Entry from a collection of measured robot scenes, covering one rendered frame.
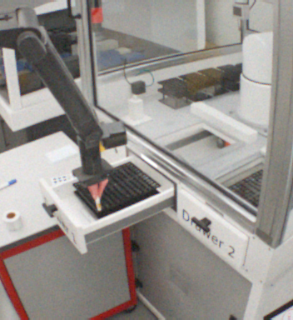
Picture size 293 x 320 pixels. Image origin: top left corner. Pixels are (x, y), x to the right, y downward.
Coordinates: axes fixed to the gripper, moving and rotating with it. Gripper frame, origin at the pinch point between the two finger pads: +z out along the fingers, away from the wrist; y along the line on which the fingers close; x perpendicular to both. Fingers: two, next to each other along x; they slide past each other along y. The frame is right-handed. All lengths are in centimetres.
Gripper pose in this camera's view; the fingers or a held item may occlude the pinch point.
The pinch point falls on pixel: (96, 195)
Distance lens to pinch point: 119.0
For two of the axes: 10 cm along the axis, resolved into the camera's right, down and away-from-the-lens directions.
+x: 5.6, 4.3, -7.1
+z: 0.5, 8.4, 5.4
